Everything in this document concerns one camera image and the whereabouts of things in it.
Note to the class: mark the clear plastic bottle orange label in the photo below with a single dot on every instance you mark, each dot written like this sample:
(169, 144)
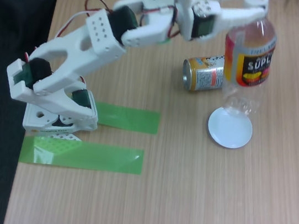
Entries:
(253, 68)

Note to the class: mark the metal bottle can gold cap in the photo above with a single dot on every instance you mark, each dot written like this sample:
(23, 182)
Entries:
(202, 75)

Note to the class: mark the green paper label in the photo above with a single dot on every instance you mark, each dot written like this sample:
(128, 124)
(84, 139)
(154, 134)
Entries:
(165, 41)

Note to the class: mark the small white round plate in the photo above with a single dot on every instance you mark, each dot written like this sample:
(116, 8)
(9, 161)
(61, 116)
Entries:
(230, 133)

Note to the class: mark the short green tape strip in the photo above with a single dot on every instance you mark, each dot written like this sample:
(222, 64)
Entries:
(126, 118)

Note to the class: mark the long green tape strip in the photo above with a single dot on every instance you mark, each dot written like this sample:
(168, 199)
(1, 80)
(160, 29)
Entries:
(104, 158)

